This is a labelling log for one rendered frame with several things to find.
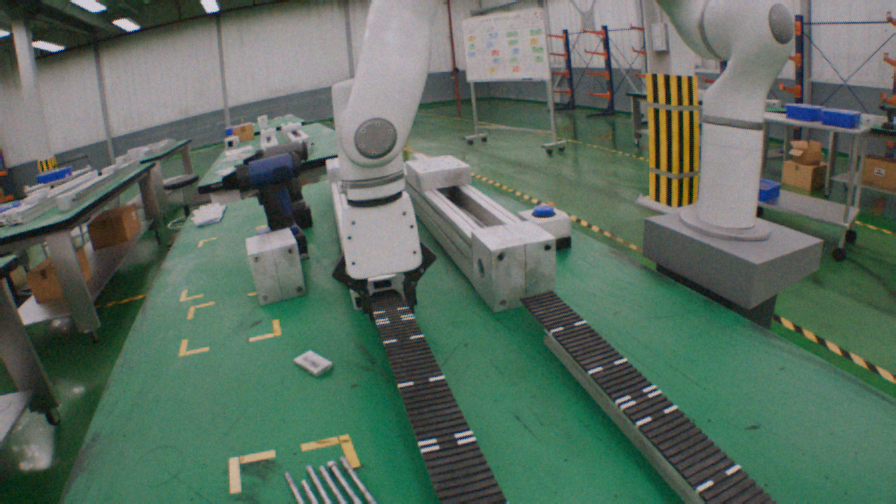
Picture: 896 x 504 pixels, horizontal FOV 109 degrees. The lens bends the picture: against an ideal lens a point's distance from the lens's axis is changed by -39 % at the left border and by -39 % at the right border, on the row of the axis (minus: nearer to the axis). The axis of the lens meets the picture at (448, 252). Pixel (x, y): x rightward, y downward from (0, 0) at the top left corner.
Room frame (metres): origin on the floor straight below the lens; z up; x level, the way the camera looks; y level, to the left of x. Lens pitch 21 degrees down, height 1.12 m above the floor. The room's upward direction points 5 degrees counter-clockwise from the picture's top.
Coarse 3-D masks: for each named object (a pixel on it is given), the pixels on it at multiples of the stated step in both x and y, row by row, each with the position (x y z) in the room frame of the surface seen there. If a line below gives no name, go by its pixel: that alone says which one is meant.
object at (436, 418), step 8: (456, 408) 0.38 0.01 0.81; (416, 416) 0.37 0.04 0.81; (424, 416) 0.37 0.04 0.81; (432, 416) 0.37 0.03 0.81; (440, 416) 0.37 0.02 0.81; (448, 416) 0.36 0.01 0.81; (456, 416) 0.36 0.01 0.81; (416, 424) 0.36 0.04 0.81; (424, 424) 0.35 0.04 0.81; (432, 424) 0.36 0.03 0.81
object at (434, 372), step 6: (438, 366) 0.46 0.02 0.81; (408, 372) 0.45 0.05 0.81; (414, 372) 0.45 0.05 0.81; (420, 372) 0.45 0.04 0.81; (426, 372) 0.45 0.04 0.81; (432, 372) 0.45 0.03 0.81; (438, 372) 0.44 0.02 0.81; (396, 378) 0.44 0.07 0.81; (402, 378) 0.44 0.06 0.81; (408, 378) 0.44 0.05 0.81; (414, 378) 0.44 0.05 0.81; (420, 378) 0.44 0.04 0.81; (426, 378) 0.44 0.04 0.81
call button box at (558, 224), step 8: (520, 216) 0.89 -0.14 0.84; (528, 216) 0.87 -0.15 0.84; (536, 216) 0.86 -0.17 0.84; (544, 216) 0.86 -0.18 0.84; (552, 216) 0.86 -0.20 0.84; (560, 216) 0.86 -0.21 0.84; (568, 216) 0.86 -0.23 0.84; (536, 224) 0.83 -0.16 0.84; (544, 224) 0.84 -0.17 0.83; (552, 224) 0.84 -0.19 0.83; (560, 224) 0.84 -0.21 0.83; (568, 224) 0.85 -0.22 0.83; (552, 232) 0.84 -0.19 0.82; (560, 232) 0.84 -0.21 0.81; (568, 232) 0.85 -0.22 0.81; (560, 240) 0.85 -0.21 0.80; (568, 240) 0.85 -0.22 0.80; (560, 248) 0.84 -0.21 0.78
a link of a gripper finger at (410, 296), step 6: (414, 270) 0.64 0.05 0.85; (420, 270) 0.64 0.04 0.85; (420, 276) 0.64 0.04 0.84; (408, 288) 0.63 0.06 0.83; (414, 288) 0.64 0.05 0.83; (408, 294) 0.63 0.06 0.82; (414, 294) 0.64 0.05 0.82; (408, 300) 0.63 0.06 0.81; (414, 300) 0.64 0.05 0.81; (408, 306) 0.63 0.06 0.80; (414, 312) 0.63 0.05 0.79
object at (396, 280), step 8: (336, 184) 1.21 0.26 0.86; (336, 192) 1.12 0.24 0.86; (336, 200) 1.04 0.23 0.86; (344, 200) 1.03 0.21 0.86; (336, 208) 0.97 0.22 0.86; (336, 216) 0.96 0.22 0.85; (368, 280) 0.69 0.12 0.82; (376, 280) 0.69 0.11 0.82; (384, 280) 0.72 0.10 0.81; (392, 280) 0.69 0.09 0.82; (400, 280) 0.70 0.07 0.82; (368, 288) 0.68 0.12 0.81; (376, 288) 0.69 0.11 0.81; (384, 288) 0.69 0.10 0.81; (392, 288) 0.69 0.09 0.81; (400, 288) 0.70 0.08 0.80; (352, 296) 0.68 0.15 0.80; (360, 304) 0.69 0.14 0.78
